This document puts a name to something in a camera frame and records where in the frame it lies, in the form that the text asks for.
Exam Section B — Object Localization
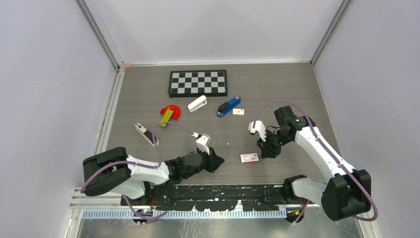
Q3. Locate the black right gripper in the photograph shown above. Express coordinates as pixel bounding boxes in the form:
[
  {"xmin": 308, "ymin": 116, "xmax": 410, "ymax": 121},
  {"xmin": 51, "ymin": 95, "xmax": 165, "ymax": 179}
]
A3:
[{"xmin": 257, "ymin": 128, "xmax": 292, "ymax": 159}]

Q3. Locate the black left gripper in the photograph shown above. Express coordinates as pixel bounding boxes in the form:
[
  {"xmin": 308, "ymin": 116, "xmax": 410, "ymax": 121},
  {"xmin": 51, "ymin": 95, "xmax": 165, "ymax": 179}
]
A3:
[{"xmin": 182, "ymin": 145, "xmax": 224, "ymax": 179}]

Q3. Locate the red white staple box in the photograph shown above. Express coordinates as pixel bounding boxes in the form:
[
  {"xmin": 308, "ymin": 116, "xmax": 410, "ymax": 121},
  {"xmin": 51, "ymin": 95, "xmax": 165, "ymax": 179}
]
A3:
[{"xmin": 240, "ymin": 153, "xmax": 259, "ymax": 163}]

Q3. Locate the blue stapler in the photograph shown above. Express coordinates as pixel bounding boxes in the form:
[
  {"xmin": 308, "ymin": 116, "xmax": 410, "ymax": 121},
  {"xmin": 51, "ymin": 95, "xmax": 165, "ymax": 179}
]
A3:
[{"xmin": 216, "ymin": 96, "xmax": 242, "ymax": 118}]

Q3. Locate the black and white stapler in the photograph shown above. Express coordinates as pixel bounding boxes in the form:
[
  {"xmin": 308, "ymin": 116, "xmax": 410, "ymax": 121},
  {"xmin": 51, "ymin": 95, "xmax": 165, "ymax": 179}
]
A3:
[{"xmin": 134, "ymin": 122, "xmax": 159, "ymax": 146}]

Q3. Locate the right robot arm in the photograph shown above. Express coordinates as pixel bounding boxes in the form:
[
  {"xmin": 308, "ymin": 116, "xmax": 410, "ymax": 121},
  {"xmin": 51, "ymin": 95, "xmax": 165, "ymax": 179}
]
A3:
[{"xmin": 248, "ymin": 106, "xmax": 377, "ymax": 221}]

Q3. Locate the red arch toy block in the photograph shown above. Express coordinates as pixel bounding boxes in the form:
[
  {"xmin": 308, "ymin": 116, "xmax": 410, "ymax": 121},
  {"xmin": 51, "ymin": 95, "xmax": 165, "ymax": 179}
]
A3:
[{"xmin": 161, "ymin": 105, "xmax": 181, "ymax": 120}]

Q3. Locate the green lego brick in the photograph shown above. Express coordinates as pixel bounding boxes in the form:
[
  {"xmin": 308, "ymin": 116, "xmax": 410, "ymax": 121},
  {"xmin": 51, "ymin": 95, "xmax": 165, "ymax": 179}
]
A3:
[{"xmin": 160, "ymin": 109, "xmax": 174, "ymax": 128}]

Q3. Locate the checkerboard calibration board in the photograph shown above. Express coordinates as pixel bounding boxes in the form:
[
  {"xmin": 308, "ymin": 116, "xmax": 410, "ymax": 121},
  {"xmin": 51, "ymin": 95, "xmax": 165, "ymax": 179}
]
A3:
[{"xmin": 168, "ymin": 70, "xmax": 228, "ymax": 98}]

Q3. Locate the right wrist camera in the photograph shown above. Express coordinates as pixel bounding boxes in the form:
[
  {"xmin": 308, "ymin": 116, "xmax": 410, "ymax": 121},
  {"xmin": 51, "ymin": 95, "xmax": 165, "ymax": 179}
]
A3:
[{"xmin": 248, "ymin": 120, "xmax": 266, "ymax": 142}]

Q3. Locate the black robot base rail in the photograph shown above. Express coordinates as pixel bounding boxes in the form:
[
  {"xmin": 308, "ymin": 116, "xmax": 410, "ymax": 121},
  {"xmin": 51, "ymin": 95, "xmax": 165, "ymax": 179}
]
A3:
[{"xmin": 129, "ymin": 184, "xmax": 305, "ymax": 211}]

